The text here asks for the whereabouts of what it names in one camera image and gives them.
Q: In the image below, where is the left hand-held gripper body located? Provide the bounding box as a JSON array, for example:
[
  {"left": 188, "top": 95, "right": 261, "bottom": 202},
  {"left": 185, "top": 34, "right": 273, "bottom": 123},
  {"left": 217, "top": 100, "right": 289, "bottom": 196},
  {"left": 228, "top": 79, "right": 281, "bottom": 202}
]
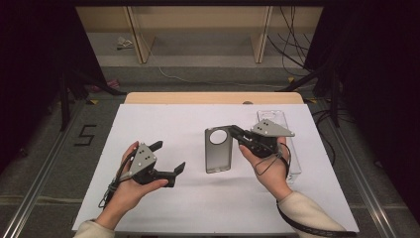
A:
[{"left": 128, "top": 142, "right": 160, "bottom": 186}]

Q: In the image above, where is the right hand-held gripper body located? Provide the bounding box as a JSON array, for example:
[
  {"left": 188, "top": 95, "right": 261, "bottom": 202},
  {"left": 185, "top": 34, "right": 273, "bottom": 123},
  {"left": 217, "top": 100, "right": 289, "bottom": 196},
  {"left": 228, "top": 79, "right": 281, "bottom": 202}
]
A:
[{"left": 245, "top": 118, "right": 296, "bottom": 159}]

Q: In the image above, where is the grey phone case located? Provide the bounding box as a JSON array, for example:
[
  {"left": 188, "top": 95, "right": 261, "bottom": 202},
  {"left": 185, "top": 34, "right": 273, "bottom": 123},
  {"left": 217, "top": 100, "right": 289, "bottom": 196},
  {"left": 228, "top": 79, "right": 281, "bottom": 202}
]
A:
[{"left": 204, "top": 125, "right": 235, "bottom": 175}]

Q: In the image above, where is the person's left hand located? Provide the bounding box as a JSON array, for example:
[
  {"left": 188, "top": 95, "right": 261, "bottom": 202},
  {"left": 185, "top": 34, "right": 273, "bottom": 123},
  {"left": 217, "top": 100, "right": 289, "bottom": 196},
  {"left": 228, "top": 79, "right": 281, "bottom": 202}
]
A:
[{"left": 96, "top": 141, "right": 169, "bottom": 230}]

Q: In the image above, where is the person's right hand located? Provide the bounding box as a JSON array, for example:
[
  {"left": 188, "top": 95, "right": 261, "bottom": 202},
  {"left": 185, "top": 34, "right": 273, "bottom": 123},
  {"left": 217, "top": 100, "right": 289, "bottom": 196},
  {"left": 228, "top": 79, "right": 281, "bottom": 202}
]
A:
[{"left": 239, "top": 136, "right": 294, "bottom": 201}]

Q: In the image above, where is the clear phone case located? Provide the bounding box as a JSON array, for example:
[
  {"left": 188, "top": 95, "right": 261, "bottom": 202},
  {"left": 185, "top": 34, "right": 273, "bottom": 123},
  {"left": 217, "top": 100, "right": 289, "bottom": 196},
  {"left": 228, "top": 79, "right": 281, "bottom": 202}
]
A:
[{"left": 257, "top": 109, "right": 303, "bottom": 184}]

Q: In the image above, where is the black metal stand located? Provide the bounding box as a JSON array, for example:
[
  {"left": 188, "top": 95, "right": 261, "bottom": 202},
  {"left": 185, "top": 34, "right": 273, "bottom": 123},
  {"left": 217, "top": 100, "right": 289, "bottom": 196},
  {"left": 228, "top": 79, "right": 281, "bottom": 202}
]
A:
[
  {"left": 276, "top": 62, "right": 342, "bottom": 129},
  {"left": 58, "top": 65, "right": 128, "bottom": 132}
]

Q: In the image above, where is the pink object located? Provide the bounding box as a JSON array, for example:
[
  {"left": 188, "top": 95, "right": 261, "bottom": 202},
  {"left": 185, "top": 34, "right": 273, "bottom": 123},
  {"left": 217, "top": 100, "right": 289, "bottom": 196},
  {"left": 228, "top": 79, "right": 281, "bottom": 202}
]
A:
[{"left": 89, "top": 78, "right": 121, "bottom": 94}]

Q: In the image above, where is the crumpled white paper scrap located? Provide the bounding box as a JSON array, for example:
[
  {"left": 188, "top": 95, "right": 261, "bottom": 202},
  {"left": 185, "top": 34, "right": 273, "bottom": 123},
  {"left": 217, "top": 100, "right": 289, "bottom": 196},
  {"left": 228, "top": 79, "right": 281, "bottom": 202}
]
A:
[{"left": 116, "top": 36, "right": 135, "bottom": 51}]

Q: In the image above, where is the wooden cabinet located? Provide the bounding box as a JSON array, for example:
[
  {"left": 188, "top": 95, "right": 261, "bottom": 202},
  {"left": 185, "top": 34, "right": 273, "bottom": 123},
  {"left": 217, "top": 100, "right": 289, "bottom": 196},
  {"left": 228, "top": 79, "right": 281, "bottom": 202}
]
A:
[{"left": 74, "top": 5, "right": 324, "bottom": 64}]

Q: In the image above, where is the black curtain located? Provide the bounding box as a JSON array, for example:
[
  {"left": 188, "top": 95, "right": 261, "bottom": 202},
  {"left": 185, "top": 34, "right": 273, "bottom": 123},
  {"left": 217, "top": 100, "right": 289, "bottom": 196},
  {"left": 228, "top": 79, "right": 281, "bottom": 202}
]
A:
[
  {"left": 303, "top": 0, "right": 420, "bottom": 186},
  {"left": 0, "top": 0, "right": 108, "bottom": 167}
]

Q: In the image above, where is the black floor cable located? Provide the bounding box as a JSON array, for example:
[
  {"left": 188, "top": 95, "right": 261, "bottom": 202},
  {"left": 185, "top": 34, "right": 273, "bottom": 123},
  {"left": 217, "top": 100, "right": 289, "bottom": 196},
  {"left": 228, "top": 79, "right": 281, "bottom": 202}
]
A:
[{"left": 311, "top": 108, "right": 357, "bottom": 167}]

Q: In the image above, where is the black power cable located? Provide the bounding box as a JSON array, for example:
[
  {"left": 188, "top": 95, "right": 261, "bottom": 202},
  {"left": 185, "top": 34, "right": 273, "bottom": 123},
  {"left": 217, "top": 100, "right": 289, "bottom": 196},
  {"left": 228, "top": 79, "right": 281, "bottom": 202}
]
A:
[
  {"left": 266, "top": 34, "right": 313, "bottom": 72},
  {"left": 278, "top": 5, "right": 312, "bottom": 78}
]

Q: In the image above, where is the aluminium floor rail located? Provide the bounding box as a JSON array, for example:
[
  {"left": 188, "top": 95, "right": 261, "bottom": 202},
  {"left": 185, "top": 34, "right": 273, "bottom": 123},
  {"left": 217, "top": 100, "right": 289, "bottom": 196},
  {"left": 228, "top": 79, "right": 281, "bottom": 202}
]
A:
[
  {"left": 0, "top": 98, "right": 87, "bottom": 238},
  {"left": 315, "top": 100, "right": 399, "bottom": 238}
]

